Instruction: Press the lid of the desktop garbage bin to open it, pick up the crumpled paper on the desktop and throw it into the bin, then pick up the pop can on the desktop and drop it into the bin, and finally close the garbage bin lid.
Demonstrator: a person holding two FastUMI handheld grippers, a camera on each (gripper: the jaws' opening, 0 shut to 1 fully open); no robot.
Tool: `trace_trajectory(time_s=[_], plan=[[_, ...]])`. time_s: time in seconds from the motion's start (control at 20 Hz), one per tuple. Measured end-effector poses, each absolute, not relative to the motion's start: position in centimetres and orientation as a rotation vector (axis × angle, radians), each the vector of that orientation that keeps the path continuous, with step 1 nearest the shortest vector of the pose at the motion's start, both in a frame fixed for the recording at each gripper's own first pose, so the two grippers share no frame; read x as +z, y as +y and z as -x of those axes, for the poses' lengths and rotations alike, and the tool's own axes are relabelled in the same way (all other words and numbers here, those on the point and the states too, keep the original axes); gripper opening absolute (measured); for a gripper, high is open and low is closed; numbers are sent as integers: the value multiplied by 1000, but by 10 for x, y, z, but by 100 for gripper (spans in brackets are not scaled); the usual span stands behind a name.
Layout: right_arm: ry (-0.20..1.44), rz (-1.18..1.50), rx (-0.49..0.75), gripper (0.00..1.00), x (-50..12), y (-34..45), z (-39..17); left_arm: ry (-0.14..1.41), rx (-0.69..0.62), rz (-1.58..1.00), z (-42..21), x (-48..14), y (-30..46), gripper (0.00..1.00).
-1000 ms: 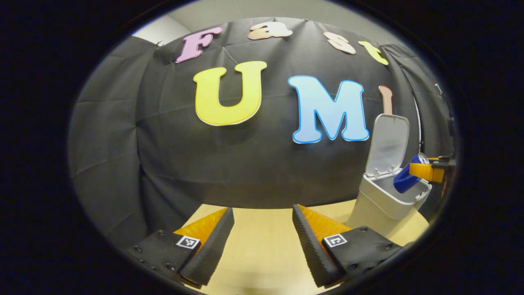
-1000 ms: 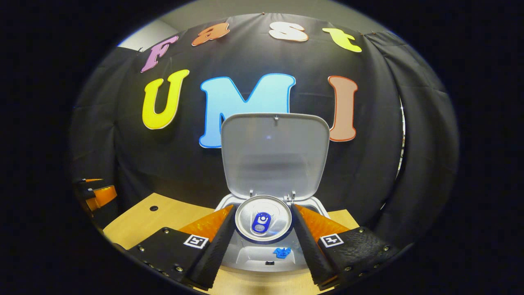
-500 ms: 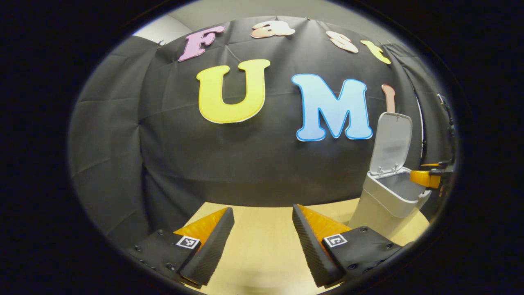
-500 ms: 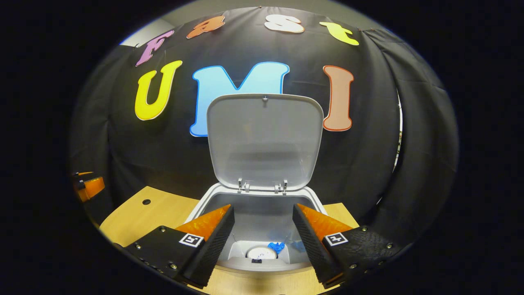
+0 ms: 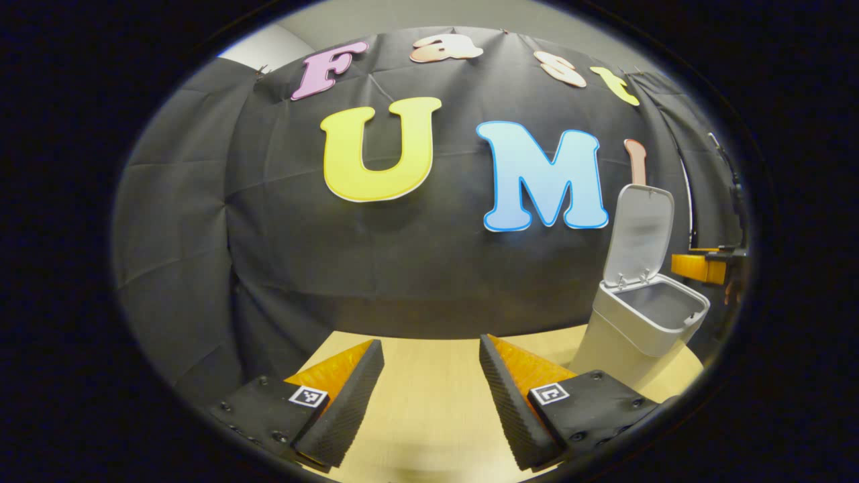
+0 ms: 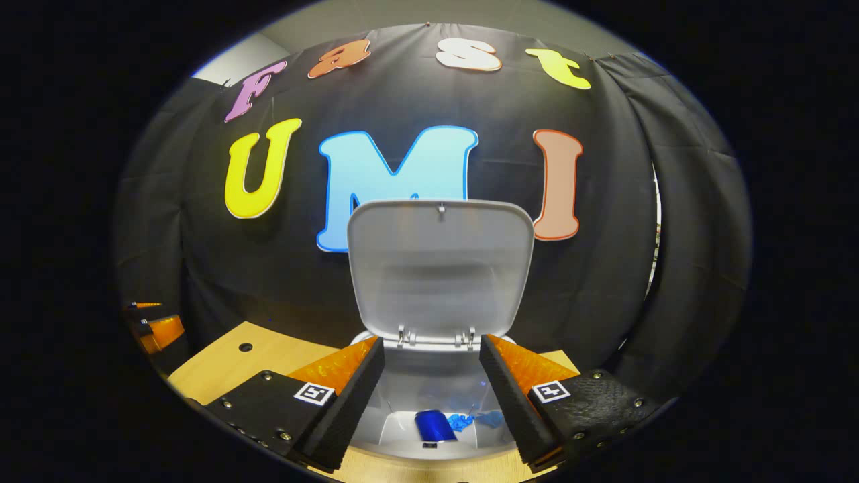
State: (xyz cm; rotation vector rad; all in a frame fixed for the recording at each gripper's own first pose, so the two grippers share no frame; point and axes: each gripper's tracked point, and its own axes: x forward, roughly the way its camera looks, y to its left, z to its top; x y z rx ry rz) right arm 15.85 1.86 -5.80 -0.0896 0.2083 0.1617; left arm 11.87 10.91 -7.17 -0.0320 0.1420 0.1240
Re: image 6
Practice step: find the blue paper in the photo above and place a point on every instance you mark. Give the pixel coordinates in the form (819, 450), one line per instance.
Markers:
(463, 421)

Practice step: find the silver pop can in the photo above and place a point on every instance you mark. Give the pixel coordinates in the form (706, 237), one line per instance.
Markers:
(435, 426)

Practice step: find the black backdrop cloth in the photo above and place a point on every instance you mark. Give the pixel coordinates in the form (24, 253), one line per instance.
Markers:
(295, 268)

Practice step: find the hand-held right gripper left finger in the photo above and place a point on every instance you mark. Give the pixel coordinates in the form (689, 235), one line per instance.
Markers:
(349, 409)

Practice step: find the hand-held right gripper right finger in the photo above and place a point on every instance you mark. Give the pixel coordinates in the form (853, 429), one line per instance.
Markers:
(513, 402)

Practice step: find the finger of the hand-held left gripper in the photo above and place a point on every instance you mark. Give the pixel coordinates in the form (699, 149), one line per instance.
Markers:
(166, 330)
(147, 305)

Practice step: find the white desktop garbage bin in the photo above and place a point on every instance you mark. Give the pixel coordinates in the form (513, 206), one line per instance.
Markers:
(436, 268)

